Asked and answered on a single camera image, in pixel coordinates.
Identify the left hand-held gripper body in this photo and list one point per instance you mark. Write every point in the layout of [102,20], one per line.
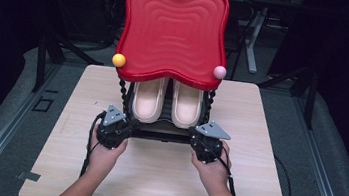
[113,130]

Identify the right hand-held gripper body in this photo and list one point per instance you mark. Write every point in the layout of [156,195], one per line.
[206,147]

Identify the cream clog shoe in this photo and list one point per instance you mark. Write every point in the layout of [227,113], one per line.
[148,100]
[186,106]

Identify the red and black shoe rack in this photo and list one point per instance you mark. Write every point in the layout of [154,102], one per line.
[173,34]

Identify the person's right hand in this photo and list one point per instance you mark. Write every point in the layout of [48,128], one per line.
[211,174]

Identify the person's left hand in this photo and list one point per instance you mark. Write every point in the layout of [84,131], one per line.
[104,160]

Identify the black floor socket plate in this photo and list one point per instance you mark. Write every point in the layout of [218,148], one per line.
[43,104]

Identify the grey table clamp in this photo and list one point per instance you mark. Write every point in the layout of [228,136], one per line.
[29,176]

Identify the black metal stand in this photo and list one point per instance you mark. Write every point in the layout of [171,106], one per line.
[42,61]
[311,98]

